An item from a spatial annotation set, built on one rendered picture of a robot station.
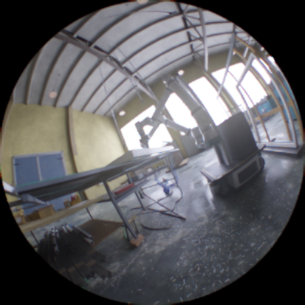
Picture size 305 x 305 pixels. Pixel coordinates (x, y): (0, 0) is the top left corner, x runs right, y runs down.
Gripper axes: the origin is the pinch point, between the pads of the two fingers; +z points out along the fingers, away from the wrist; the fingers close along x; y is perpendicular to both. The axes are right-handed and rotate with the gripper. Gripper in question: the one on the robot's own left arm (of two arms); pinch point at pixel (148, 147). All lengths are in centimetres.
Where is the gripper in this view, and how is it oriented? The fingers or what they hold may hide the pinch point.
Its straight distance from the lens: 113.8
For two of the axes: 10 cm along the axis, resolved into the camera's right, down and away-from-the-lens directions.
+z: 4.2, 9.0, -1.2
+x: 8.1, -4.3, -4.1
